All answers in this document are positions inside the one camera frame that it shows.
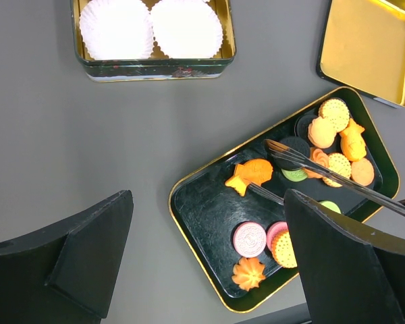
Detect white paper cup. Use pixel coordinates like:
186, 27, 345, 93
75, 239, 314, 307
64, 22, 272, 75
151, 1, 223, 59
79, 1, 154, 61

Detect white paper cup front right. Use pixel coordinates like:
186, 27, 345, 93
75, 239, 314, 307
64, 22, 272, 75
151, 1, 223, 59

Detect orange round bumpy cookie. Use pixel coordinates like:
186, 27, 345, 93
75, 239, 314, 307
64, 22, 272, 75
308, 117, 338, 149

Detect gold tin lid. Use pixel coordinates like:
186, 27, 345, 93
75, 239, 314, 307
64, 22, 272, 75
317, 1, 405, 108

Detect dark green cookie tin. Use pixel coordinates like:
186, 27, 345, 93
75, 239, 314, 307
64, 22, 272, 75
70, 1, 236, 82

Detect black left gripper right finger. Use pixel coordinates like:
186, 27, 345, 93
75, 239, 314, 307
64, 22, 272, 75
283, 190, 405, 323

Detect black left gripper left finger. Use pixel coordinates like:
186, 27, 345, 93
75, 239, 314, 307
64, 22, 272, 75
0, 190, 134, 323

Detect green macaron cookie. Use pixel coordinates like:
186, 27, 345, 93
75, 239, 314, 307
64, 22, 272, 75
319, 200, 342, 214
281, 169, 308, 182

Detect yellow dotted cracker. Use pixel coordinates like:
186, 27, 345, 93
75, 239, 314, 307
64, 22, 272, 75
319, 98, 350, 133
323, 153, 352, 188

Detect orange fish cookie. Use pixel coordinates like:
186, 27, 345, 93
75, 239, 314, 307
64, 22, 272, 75
225, 159, 273, 196
340, 118, 367, 162

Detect black sandwich cookie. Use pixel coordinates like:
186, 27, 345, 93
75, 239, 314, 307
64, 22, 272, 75
272, 136, 311, 171
294, 114, 317, 140

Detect yellow dotted cracker cookie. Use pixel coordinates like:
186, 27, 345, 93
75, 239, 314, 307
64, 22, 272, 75
271, 230, 298, 269

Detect metal tongs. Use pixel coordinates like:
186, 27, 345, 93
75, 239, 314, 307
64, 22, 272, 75
265, 139, 405, 217

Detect pink sandwich cookie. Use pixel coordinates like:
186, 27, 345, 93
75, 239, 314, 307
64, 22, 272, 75
266, 221, 288, 251
232, 221, 267, 258

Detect yellow dotted cracker middle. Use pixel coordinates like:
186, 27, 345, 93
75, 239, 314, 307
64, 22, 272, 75
323, 153, 352, 188

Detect orange rose cookie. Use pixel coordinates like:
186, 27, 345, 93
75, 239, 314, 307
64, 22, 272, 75
303, 147, 329, 179

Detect yellow dotted cracker top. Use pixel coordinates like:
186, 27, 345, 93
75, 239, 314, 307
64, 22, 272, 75
319, 98, 350, 133

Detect black gold-rimmed tray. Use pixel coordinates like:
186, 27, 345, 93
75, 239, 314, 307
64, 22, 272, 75
169, 86, 400, 313

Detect orange star piped cookie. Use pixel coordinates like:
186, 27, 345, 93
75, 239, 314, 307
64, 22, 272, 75
232, 257, 266, 292

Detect plain orange round cookie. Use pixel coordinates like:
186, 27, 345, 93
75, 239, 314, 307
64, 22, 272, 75
351, 158, 375, 186

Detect white paper cup front left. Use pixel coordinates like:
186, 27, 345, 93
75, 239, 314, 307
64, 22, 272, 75
79, 1, 154, 61

